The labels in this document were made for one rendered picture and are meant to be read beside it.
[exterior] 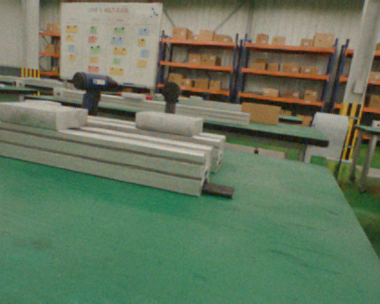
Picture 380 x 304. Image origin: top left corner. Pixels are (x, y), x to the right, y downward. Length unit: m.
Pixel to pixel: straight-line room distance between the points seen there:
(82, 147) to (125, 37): 3.35
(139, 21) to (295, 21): 8.05
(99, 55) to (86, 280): 3.88
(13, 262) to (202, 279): 0.20
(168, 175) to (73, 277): 0.29
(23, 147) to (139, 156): 0.29
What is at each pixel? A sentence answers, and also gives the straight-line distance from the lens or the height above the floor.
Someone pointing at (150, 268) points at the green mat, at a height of 0.78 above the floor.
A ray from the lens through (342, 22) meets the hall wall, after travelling 11.35.
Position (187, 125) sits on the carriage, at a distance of 0.72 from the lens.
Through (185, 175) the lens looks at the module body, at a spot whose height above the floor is 0.81.
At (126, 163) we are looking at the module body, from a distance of 0.59.
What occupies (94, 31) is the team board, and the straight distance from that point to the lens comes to 4.21.
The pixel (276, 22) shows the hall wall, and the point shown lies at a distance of 11.29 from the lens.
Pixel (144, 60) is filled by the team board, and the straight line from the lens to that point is 3.75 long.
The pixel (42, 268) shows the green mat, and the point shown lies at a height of 0.78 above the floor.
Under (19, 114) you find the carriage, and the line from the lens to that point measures 0.72.
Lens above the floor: 0.98
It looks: 12 degrees down
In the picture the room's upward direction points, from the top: 7 degrees clockwise
